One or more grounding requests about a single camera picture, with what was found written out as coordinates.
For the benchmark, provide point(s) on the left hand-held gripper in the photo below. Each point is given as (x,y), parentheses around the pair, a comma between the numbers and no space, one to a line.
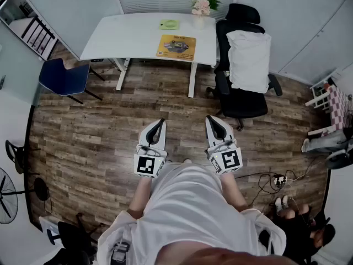
(149,163)

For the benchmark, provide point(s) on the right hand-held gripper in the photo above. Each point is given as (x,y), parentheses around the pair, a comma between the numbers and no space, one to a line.
(226,159)

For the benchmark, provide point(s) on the person's left forearm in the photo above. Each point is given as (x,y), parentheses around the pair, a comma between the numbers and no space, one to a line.
(140,197)

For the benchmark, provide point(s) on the person's right forearm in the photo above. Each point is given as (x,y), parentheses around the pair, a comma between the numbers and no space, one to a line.
(234,192)

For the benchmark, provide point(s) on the black desk control panel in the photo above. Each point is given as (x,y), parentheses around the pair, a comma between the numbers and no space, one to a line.
(97,60)

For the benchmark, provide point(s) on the white desk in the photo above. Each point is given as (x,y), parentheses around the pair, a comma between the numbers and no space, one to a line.
(132,37)

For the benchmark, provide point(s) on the black office chair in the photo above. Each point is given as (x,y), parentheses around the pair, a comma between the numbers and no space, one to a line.
(242,103)

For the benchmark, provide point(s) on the person's white shoe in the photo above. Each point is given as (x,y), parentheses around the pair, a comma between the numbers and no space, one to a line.
(187,161)

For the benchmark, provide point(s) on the white power strip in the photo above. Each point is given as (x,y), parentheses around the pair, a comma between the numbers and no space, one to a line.
(279,180)

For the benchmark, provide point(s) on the white pillow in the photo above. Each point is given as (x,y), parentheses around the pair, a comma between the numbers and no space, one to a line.
(249,61)

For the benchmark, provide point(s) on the person's white shirt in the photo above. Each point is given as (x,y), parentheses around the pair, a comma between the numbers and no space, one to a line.
(190,214)

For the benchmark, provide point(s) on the white wooden stool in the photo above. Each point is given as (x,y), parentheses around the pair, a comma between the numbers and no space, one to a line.
(320,101)

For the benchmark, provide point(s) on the blue chair with black legs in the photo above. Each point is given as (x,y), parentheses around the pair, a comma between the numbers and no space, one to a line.
(64,77)

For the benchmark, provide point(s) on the green square coaster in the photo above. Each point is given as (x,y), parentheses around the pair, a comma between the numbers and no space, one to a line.
(169,24)

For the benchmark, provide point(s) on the pink checkered cloth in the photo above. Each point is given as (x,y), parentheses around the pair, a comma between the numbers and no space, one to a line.
(340,109)

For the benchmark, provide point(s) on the pink flowers in white vase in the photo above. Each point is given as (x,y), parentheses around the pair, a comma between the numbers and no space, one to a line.
(201,10)

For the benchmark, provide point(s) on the black swivel chair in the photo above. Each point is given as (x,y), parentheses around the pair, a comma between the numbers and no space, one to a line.
(71,239)

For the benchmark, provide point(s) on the black metal rack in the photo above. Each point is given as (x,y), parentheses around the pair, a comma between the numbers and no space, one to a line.
(38,34)

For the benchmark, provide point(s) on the black standing fan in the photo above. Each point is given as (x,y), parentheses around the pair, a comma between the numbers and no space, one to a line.
(8,197)

